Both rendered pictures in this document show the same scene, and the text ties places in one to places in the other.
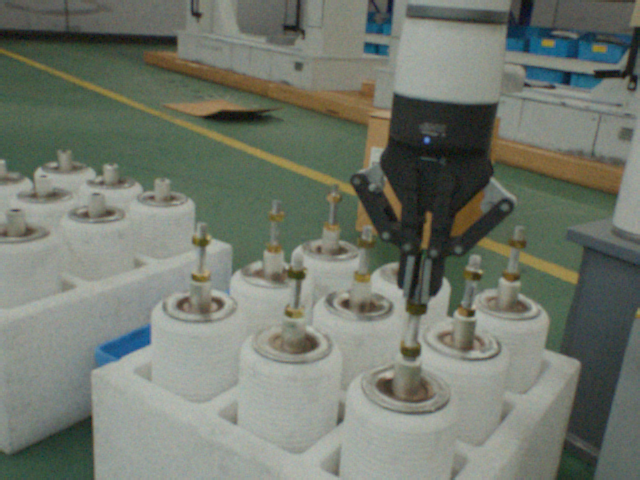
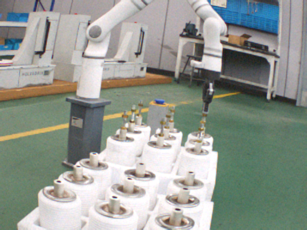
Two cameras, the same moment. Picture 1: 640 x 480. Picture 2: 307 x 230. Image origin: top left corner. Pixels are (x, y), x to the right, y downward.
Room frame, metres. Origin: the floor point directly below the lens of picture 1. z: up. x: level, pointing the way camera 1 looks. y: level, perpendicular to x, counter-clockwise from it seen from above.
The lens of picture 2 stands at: (1.26, 1.12, 0.56)
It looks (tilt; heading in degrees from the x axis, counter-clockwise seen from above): 11 degrees down; 245
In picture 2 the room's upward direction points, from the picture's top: 8 degrees clockwise
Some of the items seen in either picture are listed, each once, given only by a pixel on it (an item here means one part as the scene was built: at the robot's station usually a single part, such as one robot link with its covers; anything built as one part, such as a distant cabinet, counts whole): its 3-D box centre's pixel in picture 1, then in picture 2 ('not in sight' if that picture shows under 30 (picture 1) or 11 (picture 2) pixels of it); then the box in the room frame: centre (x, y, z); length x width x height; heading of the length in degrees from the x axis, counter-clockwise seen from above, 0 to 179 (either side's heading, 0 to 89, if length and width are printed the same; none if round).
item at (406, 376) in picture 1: (406, 375); not in sight; (0.51, -0.08, 0.26); 0.02 x 0.02 x 0.03
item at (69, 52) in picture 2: not in sight; (99, 45); (0.05, -3.28, 0.45); 1.51 x 0.57 x 0.74; 39
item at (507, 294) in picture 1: (507, 294); (138, 121); (0.71, -0.21, 0.26); 0.02 x 0.02 x 0.03
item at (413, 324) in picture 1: (413, 329); not in sight; (0.51, -0.08, 0.31); 0.01 x 0.01 x 0.08; 30
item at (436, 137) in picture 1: (437, 150); (209, 80); (0.51, -0.08, 0.46); 0.08 x 0.08 x 0.09
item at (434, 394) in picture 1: (405, 389); (201, 135); (0.51, -0.08, 0.25); 0.08 x 0.08 x 0.01
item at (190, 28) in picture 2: not in sight; (190, 29); (-1.55, -4.07, 0.87); 0.41 x 0.17 x 0.25; 39
